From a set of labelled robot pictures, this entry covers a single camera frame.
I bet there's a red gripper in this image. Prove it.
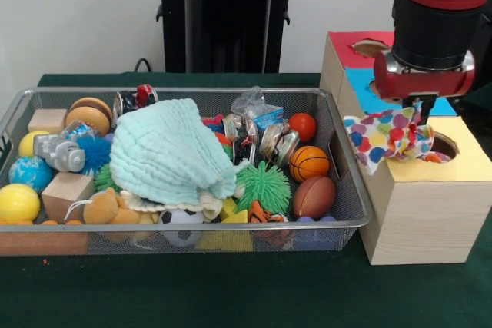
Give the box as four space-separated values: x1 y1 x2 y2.
373 50 477 126

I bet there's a colourful dotted cloth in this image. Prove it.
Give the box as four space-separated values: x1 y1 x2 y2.
343 107 435 177

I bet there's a multicolour rope knot toy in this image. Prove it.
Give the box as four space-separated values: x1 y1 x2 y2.
421 152 451 164

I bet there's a mint green muslin cloth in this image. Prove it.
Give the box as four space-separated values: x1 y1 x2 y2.
109 98 238 206

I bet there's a wooden box with three holes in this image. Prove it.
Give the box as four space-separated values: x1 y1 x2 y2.
318 30 492 267

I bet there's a dark green tablecloth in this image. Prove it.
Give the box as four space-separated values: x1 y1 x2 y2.
0 72 492 328
457 84 492 114

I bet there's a black upright panel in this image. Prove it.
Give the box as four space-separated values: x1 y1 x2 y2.
474 8 492 93

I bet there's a small orange basketball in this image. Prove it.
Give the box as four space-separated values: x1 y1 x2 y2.
288 146 331 183

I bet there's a small brown football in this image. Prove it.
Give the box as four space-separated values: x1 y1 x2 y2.
292 176 337 220

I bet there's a green spiky rubber ball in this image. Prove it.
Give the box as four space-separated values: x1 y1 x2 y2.
234 161 291 214

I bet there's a blue spiky rubber ball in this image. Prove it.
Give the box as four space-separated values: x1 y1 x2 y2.
76 134 112 177

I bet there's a toy hamburger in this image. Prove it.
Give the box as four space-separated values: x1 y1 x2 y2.
64 96 113 137

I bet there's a plain wooden cube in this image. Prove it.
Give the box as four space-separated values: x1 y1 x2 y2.
41 171 96 224

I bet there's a blue marbled ball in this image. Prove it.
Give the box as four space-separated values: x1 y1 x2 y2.
8 156 55 194

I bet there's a yellow plastic ball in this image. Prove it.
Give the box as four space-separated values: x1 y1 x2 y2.
0 183 42 226

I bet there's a silver wire mesh bin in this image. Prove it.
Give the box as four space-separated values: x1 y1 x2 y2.
0 87 373 257

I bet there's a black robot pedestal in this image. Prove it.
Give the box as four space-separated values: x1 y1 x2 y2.
148 0 311 74

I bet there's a black cable loop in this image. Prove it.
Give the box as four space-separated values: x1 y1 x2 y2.
132 57 155 73

